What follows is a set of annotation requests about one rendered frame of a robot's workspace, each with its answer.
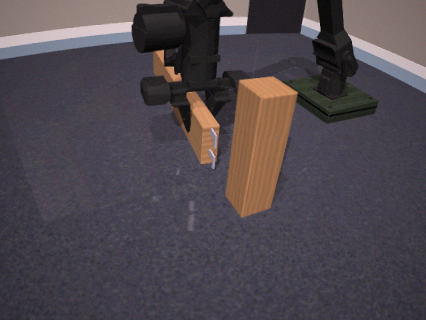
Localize wooden rail with metal hooks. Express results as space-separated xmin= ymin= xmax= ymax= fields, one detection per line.
xmin=153 ymin=50 xmax=220 ymax=169

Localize wooden headboard post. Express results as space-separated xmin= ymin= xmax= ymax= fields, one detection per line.
xmin=225 ymin=76 xmax=298 ymax=217

